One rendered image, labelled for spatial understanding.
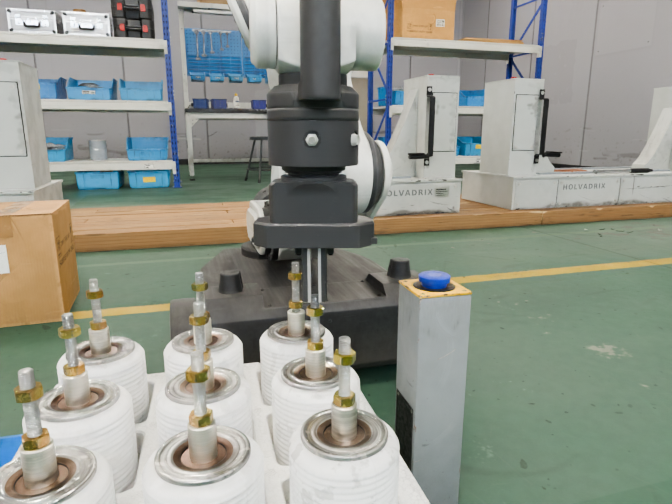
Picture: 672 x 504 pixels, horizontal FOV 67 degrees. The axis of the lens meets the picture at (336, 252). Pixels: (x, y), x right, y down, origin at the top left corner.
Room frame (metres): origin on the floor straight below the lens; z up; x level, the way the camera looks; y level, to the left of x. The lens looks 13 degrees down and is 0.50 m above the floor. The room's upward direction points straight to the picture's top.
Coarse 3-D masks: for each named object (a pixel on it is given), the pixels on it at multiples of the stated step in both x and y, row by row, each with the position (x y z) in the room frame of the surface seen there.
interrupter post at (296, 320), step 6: (288, 312) 0.61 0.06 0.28; (294, 312) 0.61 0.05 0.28; (300, 312) 0.61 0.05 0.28; (288, 318) 0.61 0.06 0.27; (294, 318) 0.61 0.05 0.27; (300, 318) 0.61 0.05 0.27; (288, 324) 0.61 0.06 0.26; (294, 324) 0.61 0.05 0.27; (300, 324) 0.61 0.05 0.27; (288, 330) 0.61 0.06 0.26; (294, 330) 0.61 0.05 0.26; (300, 330) 0.61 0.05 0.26
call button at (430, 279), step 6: (420, 276) 0.61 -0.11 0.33; (426, 276) 0.61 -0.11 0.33; (432, 276) 0.61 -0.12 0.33; (438, 276) 0.61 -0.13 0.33; (444, 276) 0.61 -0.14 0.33; (450, 276) 0.62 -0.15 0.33; (426, 282) 0.60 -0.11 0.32; (432, 282) 0.60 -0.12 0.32; (438, 282) 0.60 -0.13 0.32; (444, 282) 0.60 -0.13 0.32; (432, 288) 0.60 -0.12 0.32; (438, 288) 0.60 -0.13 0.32
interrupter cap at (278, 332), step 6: (276, 324) 0.64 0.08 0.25; (282, 324) 0.64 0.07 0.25; (306, 324) 0.64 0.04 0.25; (270, 330) 0.62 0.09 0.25; (276, 330) 0.62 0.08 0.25; (282, 330) 0.62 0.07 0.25; (306, 330) 0.63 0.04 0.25; (324, 330) 0.62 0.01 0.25; (270, 336) 0.60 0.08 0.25; (276, 336) 0.60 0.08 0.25; (282, 336) 0.60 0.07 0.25; (288, 336) 0.61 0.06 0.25; (294, 336) 0.61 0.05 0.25; (300, 336) 0.61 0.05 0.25; (306, 336) 0.60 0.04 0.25; (282, 342) 0.58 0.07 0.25; (288, 342) 0.58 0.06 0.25; (294, 342) 0.58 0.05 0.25; (300, 342) 0.58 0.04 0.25; (306, 342) 0.58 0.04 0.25
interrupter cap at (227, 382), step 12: (216, 372) 0.50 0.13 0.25; (228, 372) 0.50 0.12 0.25; (168, 384) 0.47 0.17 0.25; (180, 384) 0.47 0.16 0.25; (216, 384) 0.48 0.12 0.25; (228, 384) 0.47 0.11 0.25; (240, 384) 0.48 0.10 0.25; (168, 396) 0.45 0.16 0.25; (180, 396) 0.45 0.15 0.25; (192, 396) 0.45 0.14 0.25; (216, 396) 0.45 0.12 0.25; (228, 396) 0.45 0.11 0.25
